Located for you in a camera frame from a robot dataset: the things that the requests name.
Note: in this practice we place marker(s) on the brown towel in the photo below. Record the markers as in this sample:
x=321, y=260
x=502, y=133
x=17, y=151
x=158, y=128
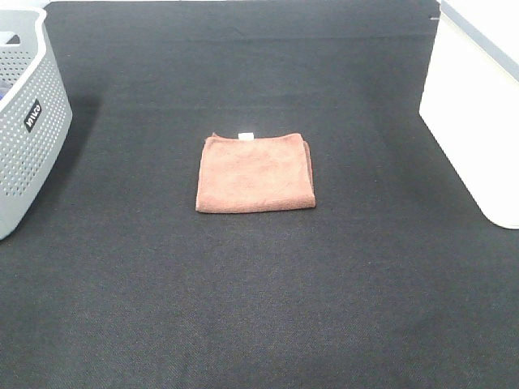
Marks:
x=259, y=175

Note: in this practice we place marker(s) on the black table mat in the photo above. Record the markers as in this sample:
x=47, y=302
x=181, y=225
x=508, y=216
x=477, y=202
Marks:
x=114, y=280

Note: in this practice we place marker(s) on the white plastic storage box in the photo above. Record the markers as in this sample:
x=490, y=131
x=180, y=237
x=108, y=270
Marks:
x=470, y=101

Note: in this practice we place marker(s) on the grey perforated laundry basket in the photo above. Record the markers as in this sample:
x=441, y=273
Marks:
x=35, y=112

